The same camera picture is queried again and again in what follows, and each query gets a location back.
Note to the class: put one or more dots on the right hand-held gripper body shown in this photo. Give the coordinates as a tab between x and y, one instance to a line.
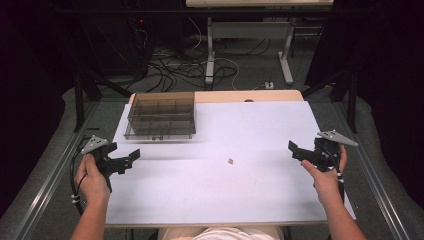
325	150

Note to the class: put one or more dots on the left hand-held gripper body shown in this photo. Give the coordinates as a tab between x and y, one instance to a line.
106	160

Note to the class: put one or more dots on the person's left hand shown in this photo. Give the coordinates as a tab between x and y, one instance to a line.
91	181

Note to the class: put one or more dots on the person's right hand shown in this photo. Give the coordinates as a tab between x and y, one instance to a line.
325	186

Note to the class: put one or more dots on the clear brown compartment organizer box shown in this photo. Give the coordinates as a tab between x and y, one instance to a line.
160	116

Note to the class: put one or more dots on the black metal stand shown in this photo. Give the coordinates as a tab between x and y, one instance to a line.
343	93
86	93

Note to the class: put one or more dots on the white power strip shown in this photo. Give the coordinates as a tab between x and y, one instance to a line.
269	85

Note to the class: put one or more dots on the white sheet table cover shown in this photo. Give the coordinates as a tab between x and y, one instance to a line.
216	186

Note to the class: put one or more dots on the person's light clothing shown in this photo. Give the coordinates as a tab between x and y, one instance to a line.
221	234

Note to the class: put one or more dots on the white desk with metal legs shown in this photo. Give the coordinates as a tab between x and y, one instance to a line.
250	30

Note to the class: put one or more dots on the aluminium rail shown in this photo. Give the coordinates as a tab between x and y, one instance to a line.
46	180
380	186

